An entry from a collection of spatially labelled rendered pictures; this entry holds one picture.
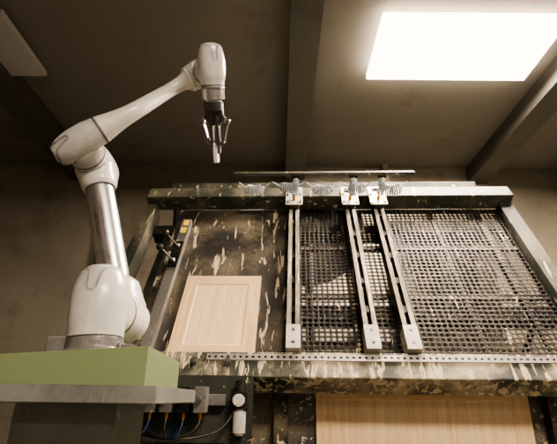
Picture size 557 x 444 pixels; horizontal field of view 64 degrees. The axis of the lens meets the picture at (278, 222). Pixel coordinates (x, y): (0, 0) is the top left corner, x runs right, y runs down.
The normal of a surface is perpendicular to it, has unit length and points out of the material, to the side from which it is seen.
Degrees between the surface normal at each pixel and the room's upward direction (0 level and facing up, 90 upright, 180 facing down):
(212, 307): 58
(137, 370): 90
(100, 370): 90
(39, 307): 90
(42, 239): 90
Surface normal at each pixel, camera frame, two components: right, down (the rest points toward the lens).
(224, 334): -0.03, -0.80
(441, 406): -0.04, -0.37
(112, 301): 0.76, -0.33
